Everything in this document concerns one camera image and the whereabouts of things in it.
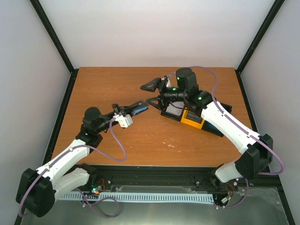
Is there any light blue cable duct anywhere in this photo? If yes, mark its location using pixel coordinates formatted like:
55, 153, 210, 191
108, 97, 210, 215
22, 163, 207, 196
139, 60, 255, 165
56, 191, 215, 204

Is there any yellow bin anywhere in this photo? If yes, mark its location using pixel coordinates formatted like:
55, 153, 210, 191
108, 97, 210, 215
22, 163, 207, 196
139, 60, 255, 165
180, 109, 204, 129

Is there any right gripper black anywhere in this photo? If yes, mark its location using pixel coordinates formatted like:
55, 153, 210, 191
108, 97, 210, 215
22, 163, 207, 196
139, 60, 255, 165
140, 78, 186, 111

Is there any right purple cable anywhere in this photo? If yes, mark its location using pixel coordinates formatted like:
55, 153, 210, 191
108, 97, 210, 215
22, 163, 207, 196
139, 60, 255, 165
168, 66, 286, 208

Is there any black cards stack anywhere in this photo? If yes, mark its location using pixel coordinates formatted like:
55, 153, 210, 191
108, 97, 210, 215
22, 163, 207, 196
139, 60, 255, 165
186, 111, 202, 124

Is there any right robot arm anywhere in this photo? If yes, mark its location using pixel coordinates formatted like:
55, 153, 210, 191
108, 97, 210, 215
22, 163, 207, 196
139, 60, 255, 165
140, 67, 273, 183

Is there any right black frame post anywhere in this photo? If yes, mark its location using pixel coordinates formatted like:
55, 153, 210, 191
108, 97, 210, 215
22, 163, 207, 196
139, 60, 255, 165
236, 0, 286, 73

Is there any black leather card holder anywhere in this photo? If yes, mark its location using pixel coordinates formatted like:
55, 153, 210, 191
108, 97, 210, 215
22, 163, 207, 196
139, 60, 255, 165
132, 101, 149, 116

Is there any left black frame post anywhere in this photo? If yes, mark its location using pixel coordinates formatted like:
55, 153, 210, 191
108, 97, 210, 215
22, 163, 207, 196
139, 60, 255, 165
29, 0, 79, 73

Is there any black bin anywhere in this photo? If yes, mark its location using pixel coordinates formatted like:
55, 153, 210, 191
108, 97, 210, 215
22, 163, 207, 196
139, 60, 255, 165
201, 103, 233, 138
161, 102, 185, 122

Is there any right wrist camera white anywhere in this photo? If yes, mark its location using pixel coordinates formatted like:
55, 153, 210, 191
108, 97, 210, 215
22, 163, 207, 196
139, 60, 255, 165
162, 75, 172, 88

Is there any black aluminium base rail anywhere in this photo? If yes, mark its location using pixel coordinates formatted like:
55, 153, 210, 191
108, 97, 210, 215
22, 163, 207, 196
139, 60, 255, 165
42, 165, 281, 193

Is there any white cards stack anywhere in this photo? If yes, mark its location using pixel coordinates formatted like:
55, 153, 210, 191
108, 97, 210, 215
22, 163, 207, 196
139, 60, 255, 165
166, 102, 184, 116

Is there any green led circuit board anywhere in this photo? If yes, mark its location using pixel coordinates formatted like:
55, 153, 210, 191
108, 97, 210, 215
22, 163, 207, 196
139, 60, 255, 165
91, 183, 105, 194

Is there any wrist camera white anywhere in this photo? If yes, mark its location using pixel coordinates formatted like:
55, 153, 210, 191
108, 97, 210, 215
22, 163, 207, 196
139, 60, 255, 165
114, 113, 133, 128
162, 75, 172, 88

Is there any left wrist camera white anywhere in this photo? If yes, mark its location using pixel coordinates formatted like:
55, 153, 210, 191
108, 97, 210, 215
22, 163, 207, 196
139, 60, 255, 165
114, 113, 133, 128

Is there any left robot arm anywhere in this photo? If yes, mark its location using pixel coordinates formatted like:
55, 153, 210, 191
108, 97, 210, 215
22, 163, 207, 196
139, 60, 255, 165
16, 101, 149, 217

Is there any black frame post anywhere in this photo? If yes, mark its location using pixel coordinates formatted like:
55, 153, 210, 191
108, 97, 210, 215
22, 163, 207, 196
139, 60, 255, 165
236, 0, 286, 73
29, 0, 79, 73

